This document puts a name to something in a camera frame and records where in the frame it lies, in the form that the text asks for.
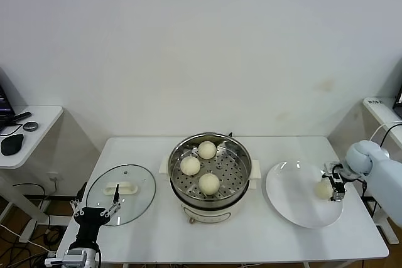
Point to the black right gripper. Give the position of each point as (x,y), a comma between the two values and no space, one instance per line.
(340,175)

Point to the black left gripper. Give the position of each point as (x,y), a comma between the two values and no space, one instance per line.
(89,221)

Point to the white steamed baozi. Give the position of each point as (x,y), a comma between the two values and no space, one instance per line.
(190,165)
(323,190)
(208,184)
(206,150)

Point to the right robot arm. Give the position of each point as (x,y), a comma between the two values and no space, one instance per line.
(386,174)

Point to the stainless steel steamer basket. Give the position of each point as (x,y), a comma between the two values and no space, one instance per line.
(232,186)

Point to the white round plate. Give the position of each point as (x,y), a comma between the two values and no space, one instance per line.
(289,199)

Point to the white side table with label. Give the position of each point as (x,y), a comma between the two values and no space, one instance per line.
(381,112)

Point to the white side table with mouse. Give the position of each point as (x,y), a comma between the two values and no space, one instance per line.
(41,133)

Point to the black text label sticker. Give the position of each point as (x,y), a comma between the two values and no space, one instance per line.
(374,102)

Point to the grey round disc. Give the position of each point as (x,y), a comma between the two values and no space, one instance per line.
(30,126)

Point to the black computer mouse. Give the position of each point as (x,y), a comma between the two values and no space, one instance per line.
(12,144)

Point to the dark laptop screen edge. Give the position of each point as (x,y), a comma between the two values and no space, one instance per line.
(399,98)

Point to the black remote stick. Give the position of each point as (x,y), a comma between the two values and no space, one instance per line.
(22,116)

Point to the cream electric cooker pot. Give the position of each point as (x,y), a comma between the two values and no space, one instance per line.
(213,214)

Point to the black laptop with lit screen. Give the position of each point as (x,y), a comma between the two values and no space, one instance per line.
(4,101)

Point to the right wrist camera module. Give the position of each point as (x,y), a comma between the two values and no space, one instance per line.
(328,167)

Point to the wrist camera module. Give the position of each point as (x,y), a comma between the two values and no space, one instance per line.
(73,257)
(328,167)

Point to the white wall outlet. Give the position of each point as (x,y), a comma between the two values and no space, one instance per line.
(54,177)

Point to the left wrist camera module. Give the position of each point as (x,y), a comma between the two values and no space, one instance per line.
(73,257)

